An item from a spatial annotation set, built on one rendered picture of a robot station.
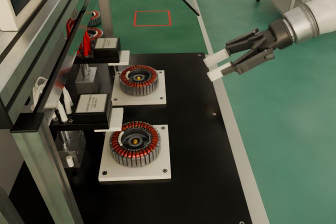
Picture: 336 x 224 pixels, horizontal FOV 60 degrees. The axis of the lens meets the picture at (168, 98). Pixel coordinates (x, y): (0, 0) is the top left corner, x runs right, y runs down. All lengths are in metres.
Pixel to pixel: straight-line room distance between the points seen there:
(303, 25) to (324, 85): 1.67
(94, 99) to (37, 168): 0.22
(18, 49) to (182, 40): 0.83
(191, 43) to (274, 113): 1.06
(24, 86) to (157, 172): 0.35
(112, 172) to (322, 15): 0.60
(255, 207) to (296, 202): 0.99
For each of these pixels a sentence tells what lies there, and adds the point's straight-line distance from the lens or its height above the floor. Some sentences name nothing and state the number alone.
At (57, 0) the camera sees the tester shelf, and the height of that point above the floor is 1.12.
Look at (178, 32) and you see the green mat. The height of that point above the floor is 0.75.
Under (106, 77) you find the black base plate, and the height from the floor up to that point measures 0.77.
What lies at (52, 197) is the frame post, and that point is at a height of 0.91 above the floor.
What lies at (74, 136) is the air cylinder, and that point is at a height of 0.82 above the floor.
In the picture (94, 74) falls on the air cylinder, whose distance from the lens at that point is 0.84.
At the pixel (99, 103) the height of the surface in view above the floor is 0.92.
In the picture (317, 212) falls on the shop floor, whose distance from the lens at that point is 1.64.
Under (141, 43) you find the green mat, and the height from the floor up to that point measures 0.75.
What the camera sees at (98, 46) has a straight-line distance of 0.77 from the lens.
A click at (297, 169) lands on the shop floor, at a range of 1.76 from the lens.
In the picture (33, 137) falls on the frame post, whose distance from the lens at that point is 0.37.
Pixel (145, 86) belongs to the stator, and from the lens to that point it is 0.79.
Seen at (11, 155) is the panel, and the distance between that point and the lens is 0.69.
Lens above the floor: 1.29
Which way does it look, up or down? 39 degrees down
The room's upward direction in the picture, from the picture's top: straight up
